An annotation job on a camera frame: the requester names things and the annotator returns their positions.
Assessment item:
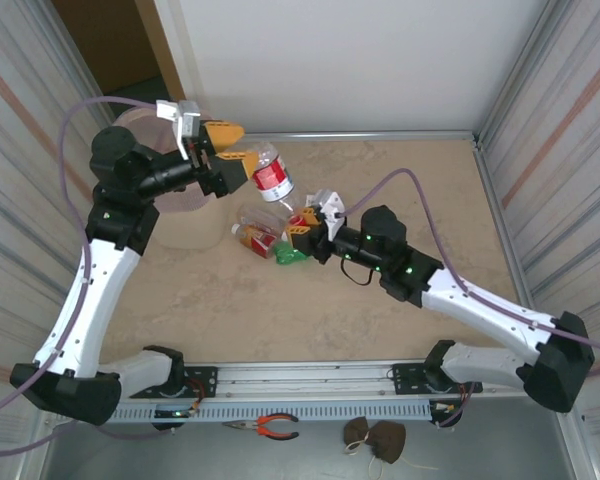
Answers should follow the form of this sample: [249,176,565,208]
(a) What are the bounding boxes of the green plastic bottle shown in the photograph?
[273,243,309,265]

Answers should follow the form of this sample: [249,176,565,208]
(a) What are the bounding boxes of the orange red label bottle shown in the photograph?
[229,223,281,260]

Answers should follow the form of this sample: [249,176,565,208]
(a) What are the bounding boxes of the clear bottle white cap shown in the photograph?
[236,203,289,236]

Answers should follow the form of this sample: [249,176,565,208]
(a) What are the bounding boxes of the beige slatted waste bin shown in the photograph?
[152,149,233,251]

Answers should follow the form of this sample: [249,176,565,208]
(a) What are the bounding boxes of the brown wooden door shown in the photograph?
[51,0,190,109]

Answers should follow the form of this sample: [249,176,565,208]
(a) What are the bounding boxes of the brown cloth pouch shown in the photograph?
[343,416,377,456]
[368,420,408,465]

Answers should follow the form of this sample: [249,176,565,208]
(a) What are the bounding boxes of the grey metal lower shelf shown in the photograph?
[17,419,589,480]

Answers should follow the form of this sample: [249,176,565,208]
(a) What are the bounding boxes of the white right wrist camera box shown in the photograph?
[313,188,349,242]

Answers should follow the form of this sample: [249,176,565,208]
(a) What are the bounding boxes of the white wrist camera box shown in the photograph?
[155,98,203,162]
[313,188,349,242]

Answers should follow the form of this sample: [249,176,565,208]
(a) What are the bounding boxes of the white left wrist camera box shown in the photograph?
[155,98,203,162]

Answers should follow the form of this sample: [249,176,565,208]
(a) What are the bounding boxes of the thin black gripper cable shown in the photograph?
[340,257,376,287]

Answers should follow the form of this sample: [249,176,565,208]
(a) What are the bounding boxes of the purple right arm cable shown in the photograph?
[340,168,600,376]

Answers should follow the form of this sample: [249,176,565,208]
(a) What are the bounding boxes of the aluminium table edge rail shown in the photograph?
[243,130,476,144]

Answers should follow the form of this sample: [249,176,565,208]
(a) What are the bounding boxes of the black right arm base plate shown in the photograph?
[390,363,484,396]

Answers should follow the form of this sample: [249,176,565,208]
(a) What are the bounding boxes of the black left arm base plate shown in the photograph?
[128,366,219,400]

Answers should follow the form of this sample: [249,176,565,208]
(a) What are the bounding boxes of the grey slotted cable duct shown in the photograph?
[109,399,434,424]

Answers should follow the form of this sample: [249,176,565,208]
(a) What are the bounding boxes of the orange handled pliers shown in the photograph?
[222,412,300,441]

